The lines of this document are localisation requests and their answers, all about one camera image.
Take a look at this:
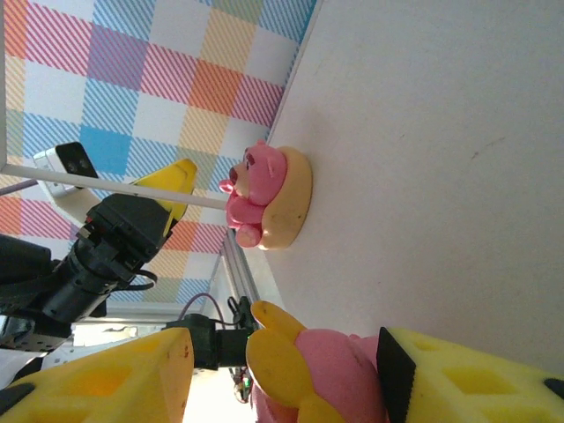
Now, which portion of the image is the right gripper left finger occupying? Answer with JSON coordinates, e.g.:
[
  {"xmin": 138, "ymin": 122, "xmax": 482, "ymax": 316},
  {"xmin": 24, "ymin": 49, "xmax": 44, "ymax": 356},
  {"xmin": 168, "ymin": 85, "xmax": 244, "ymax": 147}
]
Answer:
[{"xmin": 0, "ymin": 328, "xmax": 195, "ymax": 423}]

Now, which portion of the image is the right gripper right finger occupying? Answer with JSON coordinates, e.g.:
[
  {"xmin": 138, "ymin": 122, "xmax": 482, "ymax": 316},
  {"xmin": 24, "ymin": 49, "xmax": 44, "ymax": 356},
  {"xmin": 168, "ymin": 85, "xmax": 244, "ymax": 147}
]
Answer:
[{"xmin": 376, "ymin": 325, "xmax": 564, "ymax": 423}]

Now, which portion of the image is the pink bear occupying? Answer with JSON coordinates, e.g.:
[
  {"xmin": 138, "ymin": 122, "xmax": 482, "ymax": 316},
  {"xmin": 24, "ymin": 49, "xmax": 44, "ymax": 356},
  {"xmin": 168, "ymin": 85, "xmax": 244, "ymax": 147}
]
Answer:
[{"xmin": 219, "ymin": 139, "xmax": 314, "ymax": 251}]

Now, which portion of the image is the pink pig sunflower toy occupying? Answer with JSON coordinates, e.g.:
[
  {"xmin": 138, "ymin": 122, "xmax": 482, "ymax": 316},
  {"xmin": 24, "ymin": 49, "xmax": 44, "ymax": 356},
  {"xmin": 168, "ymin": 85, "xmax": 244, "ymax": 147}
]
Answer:
[{"xmin": 245, "ymin": 301, "xmax": 389, "ymax": 423}]

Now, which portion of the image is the checkered backdrop cloth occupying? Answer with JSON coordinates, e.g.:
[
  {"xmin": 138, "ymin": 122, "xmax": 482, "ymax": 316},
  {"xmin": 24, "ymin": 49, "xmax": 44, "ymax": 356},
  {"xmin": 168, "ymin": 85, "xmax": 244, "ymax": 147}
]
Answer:
[{"xmin": 4, "ymin": 0, "xmax": 318, "ymax": 305}]

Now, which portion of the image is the electronics board with lights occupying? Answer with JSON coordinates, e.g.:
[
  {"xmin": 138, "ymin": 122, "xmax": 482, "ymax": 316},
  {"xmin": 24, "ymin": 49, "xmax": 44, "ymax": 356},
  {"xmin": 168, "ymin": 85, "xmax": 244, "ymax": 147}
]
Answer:
[{"xmin": 228, "ymin": 367, "xmax": 255, "ymax": 404}]

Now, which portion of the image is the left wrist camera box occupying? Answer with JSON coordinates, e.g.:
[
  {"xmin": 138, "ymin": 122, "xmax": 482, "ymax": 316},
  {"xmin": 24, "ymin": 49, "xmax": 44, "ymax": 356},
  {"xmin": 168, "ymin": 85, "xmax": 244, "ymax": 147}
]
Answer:
[{"xmin": 33, "ymin": 141, "xmax": 101, "ymax": 221}]

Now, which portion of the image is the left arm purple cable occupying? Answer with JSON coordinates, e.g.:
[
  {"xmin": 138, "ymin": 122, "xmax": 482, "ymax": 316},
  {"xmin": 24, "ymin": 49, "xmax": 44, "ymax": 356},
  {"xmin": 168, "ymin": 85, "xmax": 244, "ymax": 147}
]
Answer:
[{"xmin": 0, "ymin": 178, "xmax": 230, "ymax": 330}]

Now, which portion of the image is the aluminium frame rail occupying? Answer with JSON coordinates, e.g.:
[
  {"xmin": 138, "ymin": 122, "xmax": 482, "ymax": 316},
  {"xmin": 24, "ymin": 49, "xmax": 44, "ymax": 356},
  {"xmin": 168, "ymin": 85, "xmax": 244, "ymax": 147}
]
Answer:
[{"xmin": 219, "ymin": 228, "xmax": 286, "ymax": 327}]

